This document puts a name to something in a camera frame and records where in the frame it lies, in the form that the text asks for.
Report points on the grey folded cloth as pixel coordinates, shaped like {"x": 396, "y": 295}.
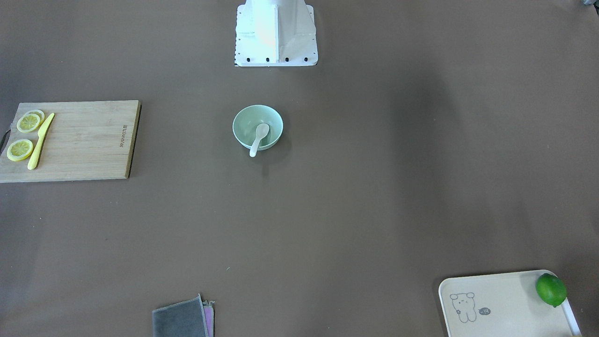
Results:
{"x": 190, "y": 318}

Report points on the white pedestal column base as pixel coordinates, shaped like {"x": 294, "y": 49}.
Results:
{"x": 275, "y": 33}

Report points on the bamboo cutting board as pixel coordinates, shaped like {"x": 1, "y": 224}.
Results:
{"x": 85, "y": 141}

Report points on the lemon slice near knife tip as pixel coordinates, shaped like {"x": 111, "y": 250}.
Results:
{"x": 30, "y": 121}

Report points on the green lime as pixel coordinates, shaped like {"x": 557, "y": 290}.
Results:
{"x": 551, "y": 289}

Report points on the white ceramic spoon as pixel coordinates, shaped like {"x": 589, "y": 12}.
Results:
{"x": 262, "y": 131}

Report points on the light green bowl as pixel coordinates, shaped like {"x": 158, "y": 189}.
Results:
{"x": 248, "y": 119}

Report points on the beige rabbit tray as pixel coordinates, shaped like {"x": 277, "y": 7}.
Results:
{"x": 503, "y": 305}

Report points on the lemon slice near knife handle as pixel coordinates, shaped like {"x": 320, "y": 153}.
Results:
{"x": 20, "y": 150}

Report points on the yellow plastic knife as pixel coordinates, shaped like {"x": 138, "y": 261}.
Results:
{"x": 36, "y": 153}

